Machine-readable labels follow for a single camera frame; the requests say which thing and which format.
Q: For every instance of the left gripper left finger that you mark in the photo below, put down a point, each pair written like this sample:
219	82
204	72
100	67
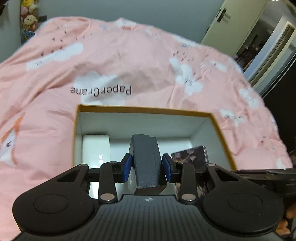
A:
110	174

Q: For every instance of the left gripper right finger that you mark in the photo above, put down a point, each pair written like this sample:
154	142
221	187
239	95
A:
184	175

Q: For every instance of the dark grey textured box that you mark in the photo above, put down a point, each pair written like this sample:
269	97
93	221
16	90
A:
147	176

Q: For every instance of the cream bedroom door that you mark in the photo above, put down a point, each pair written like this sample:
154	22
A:
238	24

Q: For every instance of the person's right hand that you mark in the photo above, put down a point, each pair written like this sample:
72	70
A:
282	228

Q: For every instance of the white rectangular box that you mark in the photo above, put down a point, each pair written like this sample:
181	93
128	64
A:
95	150

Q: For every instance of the anime print card box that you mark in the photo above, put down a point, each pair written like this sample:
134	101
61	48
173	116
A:
198	157

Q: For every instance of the orange cardboard storage box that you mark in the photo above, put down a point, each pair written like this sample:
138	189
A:
175	130

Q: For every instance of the pink cloud-print duvet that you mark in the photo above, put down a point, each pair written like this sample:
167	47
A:
72	61

